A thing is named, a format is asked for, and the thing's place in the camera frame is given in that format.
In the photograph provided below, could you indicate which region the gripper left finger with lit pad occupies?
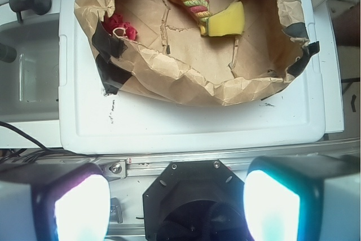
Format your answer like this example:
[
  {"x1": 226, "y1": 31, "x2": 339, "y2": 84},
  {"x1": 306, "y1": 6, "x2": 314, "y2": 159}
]
[{"x1": 1, "y1": 163, "x2": 111, "y2": 240}]

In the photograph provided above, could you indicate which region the black cable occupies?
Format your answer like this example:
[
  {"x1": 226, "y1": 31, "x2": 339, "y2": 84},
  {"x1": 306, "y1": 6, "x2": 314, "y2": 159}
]
[{"x1": 0, "y1": 121, "x2": 94, "y2": 165}]

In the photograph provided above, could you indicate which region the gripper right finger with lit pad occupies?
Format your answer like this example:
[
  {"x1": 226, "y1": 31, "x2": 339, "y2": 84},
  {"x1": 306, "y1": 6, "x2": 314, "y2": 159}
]
[{"x1": 243, "y1": 155, "x2": 360, "y2": 240}]

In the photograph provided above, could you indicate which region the aluminium extrusion rail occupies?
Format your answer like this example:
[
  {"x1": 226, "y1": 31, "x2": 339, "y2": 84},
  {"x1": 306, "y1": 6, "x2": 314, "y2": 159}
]
[{"x1": 93, "y1": 137, "x2": 361, "y2": 180}]

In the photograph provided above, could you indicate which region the red crumpled fabric item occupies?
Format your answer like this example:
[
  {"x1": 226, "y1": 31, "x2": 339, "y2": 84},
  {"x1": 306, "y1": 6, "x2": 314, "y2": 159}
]
[{"x1": 102, "y1": 13, "x2": 138, "y2": 41}]

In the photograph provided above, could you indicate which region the white plastic cutting board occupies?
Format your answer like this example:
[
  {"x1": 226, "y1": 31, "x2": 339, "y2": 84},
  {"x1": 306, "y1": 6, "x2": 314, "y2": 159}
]
[{"x1": 58, "y1": 0, "x2": 328, "y2": 155}]

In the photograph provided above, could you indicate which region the yellow green sponge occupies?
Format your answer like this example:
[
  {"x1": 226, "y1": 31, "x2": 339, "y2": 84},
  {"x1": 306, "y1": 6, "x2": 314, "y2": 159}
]
[{"x1": 200, "y1": 1, "x2": 245, "y2": 37}]

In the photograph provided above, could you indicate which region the crumpled brown paper bag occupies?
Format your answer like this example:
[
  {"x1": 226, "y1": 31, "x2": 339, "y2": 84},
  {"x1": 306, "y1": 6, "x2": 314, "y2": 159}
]
[{"x1": 74, "y1": 0, "x2": 319, "y2": 106}]

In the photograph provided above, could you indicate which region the black octagonal mount plate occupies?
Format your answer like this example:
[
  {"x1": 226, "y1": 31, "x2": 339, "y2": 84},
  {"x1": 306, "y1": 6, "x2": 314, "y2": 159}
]
[{"x1": 143, "y1": 160, "x2": 252, "y2": 240}]

